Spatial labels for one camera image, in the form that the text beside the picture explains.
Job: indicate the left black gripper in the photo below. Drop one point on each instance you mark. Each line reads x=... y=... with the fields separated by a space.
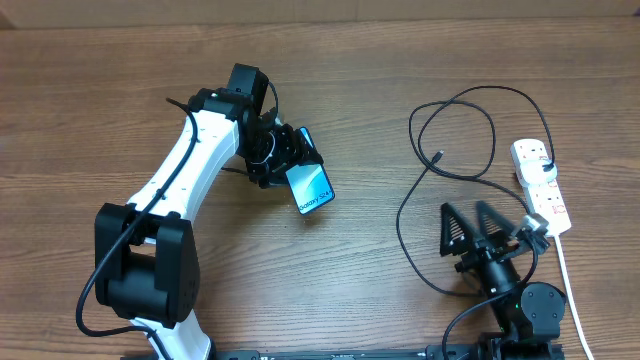
x=294 y=150

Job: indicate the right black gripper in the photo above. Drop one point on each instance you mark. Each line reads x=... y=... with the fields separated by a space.
x=482 y=249

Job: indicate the blue Galaxy S24+ smartphone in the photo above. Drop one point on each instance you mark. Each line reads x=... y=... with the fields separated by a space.
x=307 y=177

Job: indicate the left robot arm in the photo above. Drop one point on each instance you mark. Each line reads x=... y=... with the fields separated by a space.
x=147 y=272

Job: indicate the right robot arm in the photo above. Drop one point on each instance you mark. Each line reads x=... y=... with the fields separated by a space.
x=528 y=313

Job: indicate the white charger plug adapter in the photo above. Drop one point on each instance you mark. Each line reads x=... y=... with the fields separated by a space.
x=536 y=172

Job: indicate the white power strip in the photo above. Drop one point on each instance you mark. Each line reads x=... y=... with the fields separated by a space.
x=546 y=199

